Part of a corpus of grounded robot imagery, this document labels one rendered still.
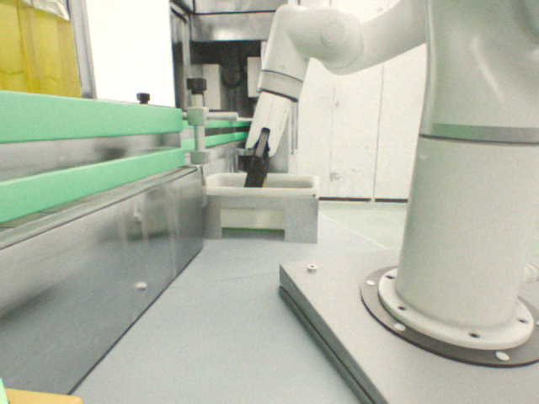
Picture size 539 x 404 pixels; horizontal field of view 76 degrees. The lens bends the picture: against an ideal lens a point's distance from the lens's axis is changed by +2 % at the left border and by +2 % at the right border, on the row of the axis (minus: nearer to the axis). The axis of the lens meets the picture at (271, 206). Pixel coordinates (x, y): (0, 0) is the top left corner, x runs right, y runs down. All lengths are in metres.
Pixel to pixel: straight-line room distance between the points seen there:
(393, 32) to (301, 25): 0.16
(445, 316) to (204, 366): 0.20
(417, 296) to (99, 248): 0.27
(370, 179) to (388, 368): 3.97
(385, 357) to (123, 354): 0.22
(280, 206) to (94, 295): 0.34
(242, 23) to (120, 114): 1.09
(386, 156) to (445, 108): 3.92
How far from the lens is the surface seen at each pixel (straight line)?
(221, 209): 0.59
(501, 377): 0.31
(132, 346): 0.36
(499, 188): 0.29
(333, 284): 0.37
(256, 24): 1.42
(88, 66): 0.82
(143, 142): 0.42
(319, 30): 0.57
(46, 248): 0.27
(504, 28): 0.30
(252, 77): 1.49
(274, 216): 0.57
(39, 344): 0.28
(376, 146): 4.18
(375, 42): 0.67
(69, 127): 0.32
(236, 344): 0.34
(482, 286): 0.31
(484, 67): 0.29
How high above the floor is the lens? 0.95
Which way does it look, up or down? 14 degrees down
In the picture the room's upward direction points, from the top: straight up
